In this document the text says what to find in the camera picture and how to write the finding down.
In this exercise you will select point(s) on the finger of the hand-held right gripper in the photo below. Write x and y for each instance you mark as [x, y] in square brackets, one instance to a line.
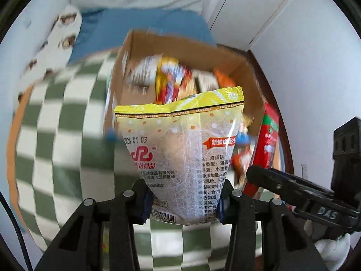
[282, 182]

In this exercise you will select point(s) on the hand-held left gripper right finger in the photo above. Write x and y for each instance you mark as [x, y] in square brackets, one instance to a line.
[221, 209]

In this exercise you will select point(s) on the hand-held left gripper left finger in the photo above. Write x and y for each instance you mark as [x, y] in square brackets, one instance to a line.
[145, 203]

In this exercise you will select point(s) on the red green snack packet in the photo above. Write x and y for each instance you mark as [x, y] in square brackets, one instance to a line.
[268, 135]

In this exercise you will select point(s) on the yellow egg cracker packet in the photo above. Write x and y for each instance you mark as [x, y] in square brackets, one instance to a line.
[180, 152]

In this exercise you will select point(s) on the cardboard box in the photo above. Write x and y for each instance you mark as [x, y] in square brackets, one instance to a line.
[135, 50]

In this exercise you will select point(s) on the white cloth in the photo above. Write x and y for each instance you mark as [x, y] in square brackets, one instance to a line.
[330, 248]

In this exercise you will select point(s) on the green checkered mat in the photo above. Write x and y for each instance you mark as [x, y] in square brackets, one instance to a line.
[56, 135]

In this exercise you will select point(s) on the plain orange snack packet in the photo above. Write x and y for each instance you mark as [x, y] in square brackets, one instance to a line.
[224, 79]

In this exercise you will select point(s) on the white cookie packet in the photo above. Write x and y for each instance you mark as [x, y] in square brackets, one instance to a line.
[207, 83]

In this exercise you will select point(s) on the red yellow noodle packet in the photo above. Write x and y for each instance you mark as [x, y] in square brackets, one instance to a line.
[172, 82]

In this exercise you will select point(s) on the white wafer stick packet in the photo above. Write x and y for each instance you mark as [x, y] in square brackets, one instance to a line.
[143, 72]

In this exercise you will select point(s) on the white door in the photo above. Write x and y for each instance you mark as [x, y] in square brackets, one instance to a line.
[253, 8]

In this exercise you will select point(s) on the blue bed sheet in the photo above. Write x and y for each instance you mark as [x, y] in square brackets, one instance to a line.
[135, 22]

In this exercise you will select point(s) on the bear print pillow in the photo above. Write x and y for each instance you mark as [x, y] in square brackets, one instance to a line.
[59, 42]

